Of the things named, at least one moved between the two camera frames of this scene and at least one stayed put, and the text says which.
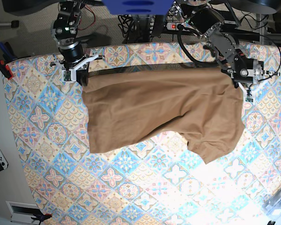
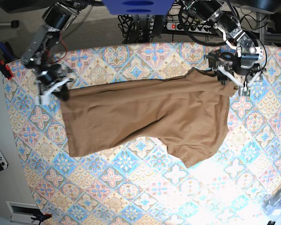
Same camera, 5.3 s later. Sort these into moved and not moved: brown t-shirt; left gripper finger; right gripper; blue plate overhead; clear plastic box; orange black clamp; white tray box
Moved: right gripper; brown t-shirt; left gripper finger
Not moved: white tray box; clear plastic box; blue plate overhead; orange black clamp
